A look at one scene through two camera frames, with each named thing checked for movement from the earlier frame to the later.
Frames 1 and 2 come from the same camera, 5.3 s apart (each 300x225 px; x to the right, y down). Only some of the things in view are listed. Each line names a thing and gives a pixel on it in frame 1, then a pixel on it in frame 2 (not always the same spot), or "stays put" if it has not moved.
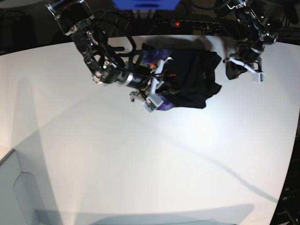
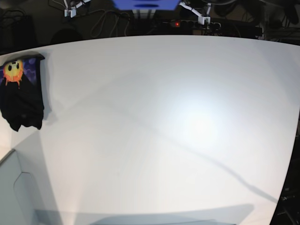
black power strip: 197,27 stays put
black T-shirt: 189,77 -> 21,92
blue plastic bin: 146,4 stays put
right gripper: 232,71 -> 185,5
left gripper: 154,83 -> 78,3
